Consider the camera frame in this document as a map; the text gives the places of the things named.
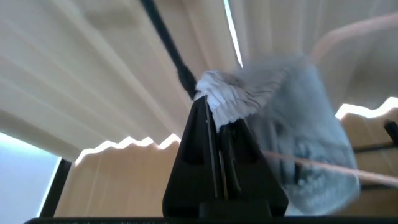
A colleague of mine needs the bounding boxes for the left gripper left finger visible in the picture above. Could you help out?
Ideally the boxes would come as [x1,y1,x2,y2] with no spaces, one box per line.
[162,95,222,218]

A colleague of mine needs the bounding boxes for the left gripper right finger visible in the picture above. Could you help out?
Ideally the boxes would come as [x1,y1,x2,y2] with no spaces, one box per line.
[219,119,289,218]

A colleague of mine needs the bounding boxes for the pale grey shorts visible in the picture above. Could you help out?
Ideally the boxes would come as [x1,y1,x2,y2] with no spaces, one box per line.
[194,55,361,216]

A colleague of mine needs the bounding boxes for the pink clothes hanger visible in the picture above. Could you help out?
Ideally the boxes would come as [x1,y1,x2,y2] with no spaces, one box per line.
[262,12,398,188]

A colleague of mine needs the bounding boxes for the beige curtain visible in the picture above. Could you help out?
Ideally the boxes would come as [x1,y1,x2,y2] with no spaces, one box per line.
[0,0,398,162]

